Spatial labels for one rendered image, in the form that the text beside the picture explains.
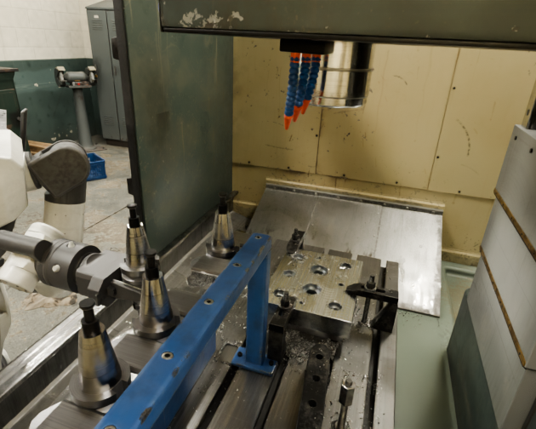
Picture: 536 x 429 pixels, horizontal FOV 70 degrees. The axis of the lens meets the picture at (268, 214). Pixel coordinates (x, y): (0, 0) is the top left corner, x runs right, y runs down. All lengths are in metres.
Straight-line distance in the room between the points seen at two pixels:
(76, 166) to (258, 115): 1.19
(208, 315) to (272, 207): 1.45
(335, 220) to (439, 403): 0.92
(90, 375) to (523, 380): 0.72
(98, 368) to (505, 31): 0.57
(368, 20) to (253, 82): 1.48
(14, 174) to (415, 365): 1.26
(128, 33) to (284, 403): 1.07
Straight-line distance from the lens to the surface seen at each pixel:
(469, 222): 2.05
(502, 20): 0.54
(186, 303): 0.59
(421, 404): 1.34
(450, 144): 1.92
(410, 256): 1.81
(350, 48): 0.79
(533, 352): 0.84
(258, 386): 0.90
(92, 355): 0.46
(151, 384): 0.48
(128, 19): 1.31
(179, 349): 0.51
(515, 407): 0.93
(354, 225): 1.89
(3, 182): 0.96
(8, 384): 1.17
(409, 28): 0.53
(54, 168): 0.99
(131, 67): 1.31
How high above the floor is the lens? 1.57
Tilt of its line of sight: 24 degrees down
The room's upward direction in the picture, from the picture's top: 3 degrees clockwise
